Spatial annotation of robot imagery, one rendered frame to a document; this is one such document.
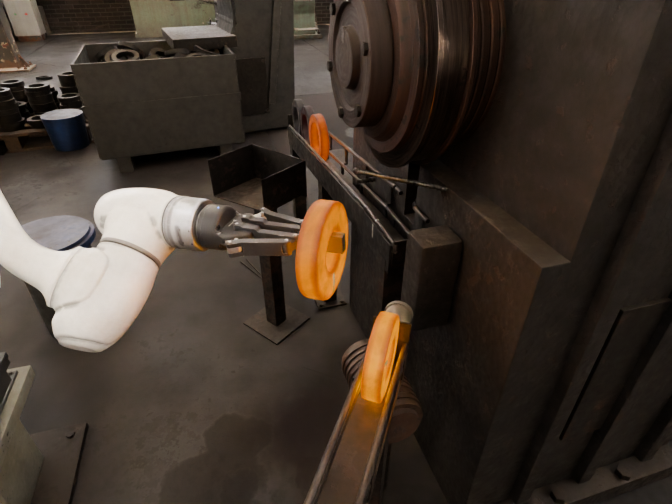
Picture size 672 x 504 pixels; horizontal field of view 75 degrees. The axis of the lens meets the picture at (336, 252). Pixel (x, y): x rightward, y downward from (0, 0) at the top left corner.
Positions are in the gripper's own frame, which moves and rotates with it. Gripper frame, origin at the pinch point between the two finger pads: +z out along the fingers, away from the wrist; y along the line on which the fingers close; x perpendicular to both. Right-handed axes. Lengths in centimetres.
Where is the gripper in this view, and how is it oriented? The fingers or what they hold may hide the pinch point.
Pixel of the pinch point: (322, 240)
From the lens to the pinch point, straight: 67.9
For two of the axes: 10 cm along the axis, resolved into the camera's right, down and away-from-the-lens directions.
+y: -3.1, 5.3, -7.9
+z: 9.5, 1.3, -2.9
